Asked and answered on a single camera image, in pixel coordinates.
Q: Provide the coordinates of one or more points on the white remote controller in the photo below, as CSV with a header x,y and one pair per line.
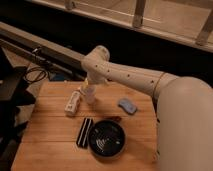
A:
x,y
73,103

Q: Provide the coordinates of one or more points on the translucent white ceramic cup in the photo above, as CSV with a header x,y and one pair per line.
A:
x,y
89,94

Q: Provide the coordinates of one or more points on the black striped rectangular block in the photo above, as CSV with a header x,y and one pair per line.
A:
x,y
83,133

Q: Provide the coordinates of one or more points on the blue sponge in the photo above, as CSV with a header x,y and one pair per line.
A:
x,y
127,106

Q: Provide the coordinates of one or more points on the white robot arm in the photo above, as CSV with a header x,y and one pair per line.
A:
x,y
184,110

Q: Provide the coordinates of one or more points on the dark ceramic bowl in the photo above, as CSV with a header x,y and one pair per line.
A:
x,y
106,138

